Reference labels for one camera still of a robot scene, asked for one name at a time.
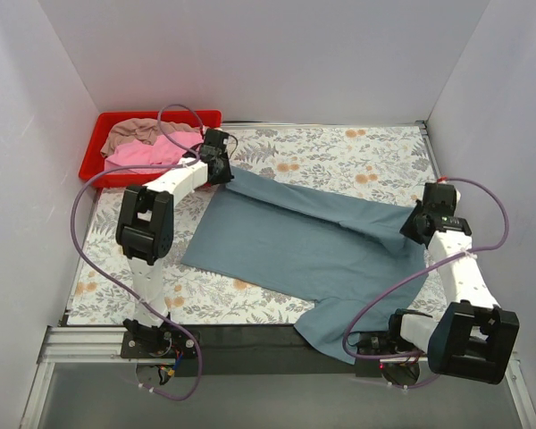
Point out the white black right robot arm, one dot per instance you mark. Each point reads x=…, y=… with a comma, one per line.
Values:
x=475, y=336

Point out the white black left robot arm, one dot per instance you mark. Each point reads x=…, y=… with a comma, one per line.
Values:
x=145, y=228

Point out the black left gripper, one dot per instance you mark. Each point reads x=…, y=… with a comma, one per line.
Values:
x=223, y=169

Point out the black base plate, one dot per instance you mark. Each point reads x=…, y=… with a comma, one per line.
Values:
x=158, y=343
x=400, y=371

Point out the aluminium front frame rail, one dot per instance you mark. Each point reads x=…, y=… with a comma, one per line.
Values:
x=266, y=347

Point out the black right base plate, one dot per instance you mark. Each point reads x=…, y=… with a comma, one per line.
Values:
x=400, y=371

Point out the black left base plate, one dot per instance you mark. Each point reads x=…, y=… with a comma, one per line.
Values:
x=158, y=343

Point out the floral table mat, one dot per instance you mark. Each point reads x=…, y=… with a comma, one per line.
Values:
x=385, y=164

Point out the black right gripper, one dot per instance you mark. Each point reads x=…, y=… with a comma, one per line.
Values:
x=416, y=224

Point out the blue-grey t shirt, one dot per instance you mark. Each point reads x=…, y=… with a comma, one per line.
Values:
x=344, y=254

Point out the red plastic bin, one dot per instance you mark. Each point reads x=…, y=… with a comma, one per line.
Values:
x=93, y=163

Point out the beige t shirt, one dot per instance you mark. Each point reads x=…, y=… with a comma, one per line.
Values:
x=145, y=130

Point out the pink t shirt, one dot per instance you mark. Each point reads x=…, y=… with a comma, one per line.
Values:
x=162, y=152

